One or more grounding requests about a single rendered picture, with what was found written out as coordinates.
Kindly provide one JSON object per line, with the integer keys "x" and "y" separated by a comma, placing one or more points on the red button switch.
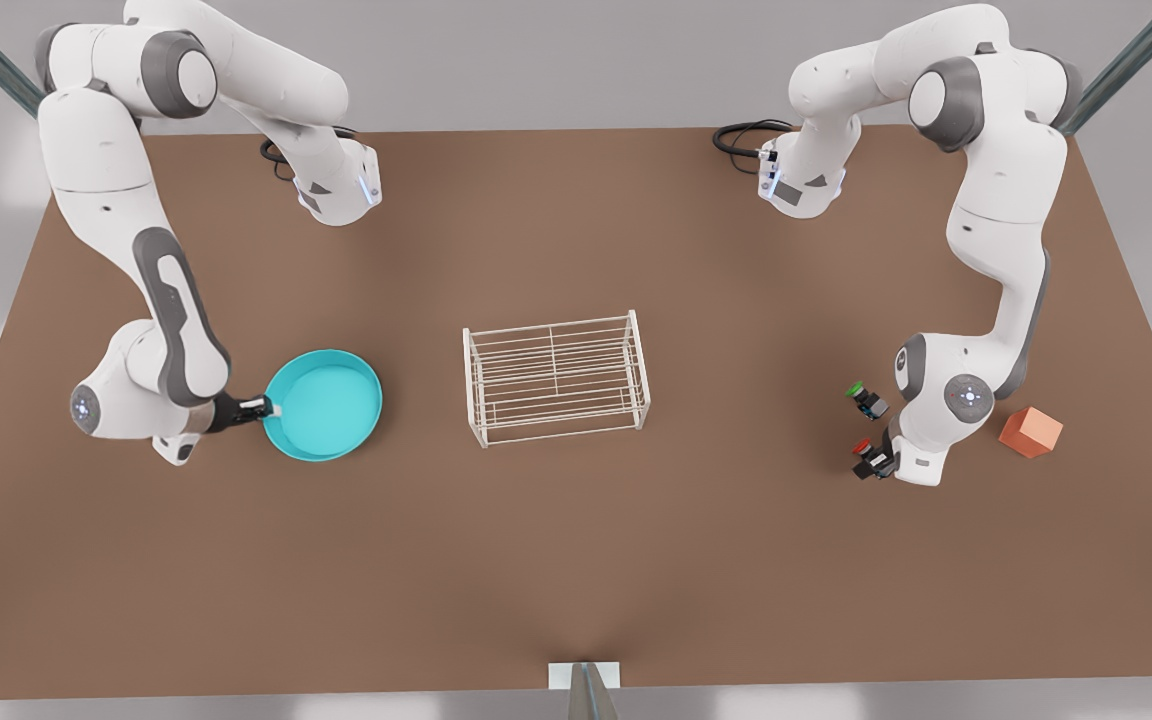
{"x": 868, "y": 458}

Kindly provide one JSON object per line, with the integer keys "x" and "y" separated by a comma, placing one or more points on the turquoise plate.
{"x": 324, "y": 404}

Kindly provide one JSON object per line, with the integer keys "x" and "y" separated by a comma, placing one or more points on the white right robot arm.
{"x": 106, "y": 180}

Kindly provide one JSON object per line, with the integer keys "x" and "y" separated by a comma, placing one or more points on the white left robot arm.
{"x": 996, "y": 200}

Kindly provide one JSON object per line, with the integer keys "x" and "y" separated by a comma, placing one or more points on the orange cube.
{"x": 1030, "y": 432}

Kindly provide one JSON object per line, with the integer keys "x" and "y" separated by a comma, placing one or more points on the green button switch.
{"x": 867, "y": 400}

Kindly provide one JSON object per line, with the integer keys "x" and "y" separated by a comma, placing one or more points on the silver frame post with foot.
{"x": 586, "y": 690}

